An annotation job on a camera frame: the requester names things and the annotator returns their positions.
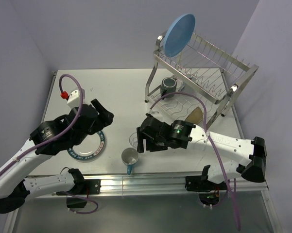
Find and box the clear plastic glass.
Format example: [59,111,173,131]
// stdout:
[129,133,138,149]

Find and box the teal mug white inside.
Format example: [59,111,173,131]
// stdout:
[121,148,139,175]

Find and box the white plate green rim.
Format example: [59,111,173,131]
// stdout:
[67,131,106,162]

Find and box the black bowl tan outside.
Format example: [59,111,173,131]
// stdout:
[185,107,204,125]

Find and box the black mug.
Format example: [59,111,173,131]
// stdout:
[160,77,177,99]

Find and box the grey blue plastic cup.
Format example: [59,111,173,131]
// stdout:
[178,74,196,94]

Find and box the stainless steel dish rack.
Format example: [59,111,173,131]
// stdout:
[145,32,258,127]

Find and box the blue plastic plate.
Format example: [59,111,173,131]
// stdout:
[163,14,196,57]

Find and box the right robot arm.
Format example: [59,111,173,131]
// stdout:
[137,115,267,189]

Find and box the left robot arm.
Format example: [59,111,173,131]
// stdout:
[0,99,114,214]

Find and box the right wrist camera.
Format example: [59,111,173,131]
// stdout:
[148,109,162,117]

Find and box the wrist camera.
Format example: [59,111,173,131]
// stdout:
[148,109,162,117]
[60,89,85,109]

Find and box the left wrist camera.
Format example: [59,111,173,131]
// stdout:
[60,89,85,109]

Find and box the aluminium mounting rail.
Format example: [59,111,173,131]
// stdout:
[26,169,269,200]

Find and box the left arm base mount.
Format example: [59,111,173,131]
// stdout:
[56,179,101,212]

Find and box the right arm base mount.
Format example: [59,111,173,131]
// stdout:
[185,176,229,209]

